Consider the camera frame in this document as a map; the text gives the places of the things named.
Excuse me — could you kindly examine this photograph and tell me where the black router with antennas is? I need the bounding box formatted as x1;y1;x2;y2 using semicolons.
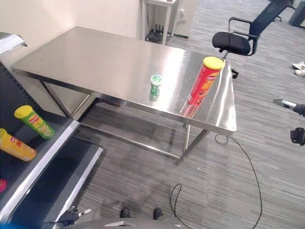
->
152;23;165;34

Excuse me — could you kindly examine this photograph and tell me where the black office chair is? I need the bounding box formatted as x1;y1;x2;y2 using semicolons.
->
212;0;294;79

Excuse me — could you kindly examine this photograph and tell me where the green chip can yellow lid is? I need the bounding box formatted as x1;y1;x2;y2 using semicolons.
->
14;105;56;140

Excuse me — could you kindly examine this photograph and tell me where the black floor cable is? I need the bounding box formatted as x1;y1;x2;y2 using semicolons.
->
169;134;263;229

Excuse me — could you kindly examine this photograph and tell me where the robot grey torso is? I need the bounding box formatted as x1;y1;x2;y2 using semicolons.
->
77;217;185;229

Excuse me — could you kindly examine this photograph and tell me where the red chip can yellow lid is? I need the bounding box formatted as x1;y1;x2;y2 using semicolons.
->
187;56;226;106

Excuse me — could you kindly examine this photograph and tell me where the small green bottle white lid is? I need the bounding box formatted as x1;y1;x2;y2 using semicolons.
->
149;74;164;102

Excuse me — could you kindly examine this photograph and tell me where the stainless steel table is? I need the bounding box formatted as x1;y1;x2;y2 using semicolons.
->
11;26;238;167

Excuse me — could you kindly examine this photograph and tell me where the silver shelf header panel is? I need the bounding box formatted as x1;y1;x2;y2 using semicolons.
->
0;32;28;55

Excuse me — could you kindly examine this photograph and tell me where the dark grey shop shelf unit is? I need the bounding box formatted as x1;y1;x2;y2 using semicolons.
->
0;61;104;229

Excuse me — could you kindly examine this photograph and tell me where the robot right dark foot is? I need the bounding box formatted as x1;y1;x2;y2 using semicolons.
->
152;207;163;220

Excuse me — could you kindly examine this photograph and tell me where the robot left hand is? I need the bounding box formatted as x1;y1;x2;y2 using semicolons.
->
56;206;92;227

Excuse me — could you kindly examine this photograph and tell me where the white side table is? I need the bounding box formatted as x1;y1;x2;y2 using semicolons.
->
141;0;178;46

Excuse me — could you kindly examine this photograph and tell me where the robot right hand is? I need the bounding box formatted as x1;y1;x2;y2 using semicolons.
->
273;98;305;144

